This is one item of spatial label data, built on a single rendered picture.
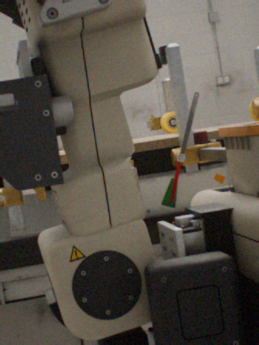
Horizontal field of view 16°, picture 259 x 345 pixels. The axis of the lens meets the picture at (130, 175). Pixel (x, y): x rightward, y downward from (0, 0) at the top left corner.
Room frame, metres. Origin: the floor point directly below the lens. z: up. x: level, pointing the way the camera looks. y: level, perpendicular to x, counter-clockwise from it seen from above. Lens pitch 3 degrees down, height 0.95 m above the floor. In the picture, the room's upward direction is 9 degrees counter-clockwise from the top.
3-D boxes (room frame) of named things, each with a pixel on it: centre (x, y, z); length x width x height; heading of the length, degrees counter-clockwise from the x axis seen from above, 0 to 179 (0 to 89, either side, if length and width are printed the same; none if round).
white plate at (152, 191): (2.60, -0.14, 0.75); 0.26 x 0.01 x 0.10; 98
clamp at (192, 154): (2.63, -0.19, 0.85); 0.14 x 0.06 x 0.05; 98
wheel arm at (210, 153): (2.52, -0.22, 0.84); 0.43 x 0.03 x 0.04; 8
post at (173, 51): (2.62, -0.17, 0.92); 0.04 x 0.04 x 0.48; 8
